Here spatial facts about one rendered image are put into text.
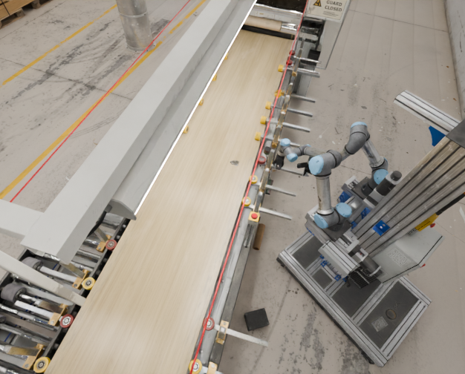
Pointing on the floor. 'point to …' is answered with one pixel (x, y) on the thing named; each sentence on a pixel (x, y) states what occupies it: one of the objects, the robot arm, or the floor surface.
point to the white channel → (100, 164)
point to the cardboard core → (258, 237)
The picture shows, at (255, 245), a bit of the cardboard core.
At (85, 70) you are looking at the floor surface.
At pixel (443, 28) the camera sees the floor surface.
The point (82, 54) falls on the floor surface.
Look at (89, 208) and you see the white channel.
